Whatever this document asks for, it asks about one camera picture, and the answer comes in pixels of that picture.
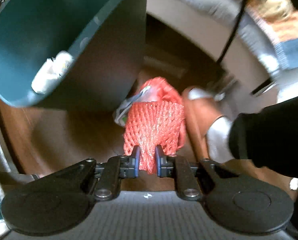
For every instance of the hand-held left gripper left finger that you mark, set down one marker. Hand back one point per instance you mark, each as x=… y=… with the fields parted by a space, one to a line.
x=137 y=161

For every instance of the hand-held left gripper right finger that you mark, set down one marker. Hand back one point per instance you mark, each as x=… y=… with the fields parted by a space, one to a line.
x=159 y=161

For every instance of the dark green plastic bin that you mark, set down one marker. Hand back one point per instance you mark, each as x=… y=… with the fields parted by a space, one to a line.
x=101 y=55

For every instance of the red foam fruit net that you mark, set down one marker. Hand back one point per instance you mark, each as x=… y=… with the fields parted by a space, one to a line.
x=154 y=127

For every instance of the clear plastic wrapper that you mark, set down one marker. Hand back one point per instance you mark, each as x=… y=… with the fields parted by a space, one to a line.
x=122 y=110

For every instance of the red plastic bag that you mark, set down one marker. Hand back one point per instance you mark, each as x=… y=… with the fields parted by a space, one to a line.
x=159 y=90

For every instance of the printed white packet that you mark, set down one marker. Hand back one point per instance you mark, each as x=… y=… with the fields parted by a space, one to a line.
x=52 y=73

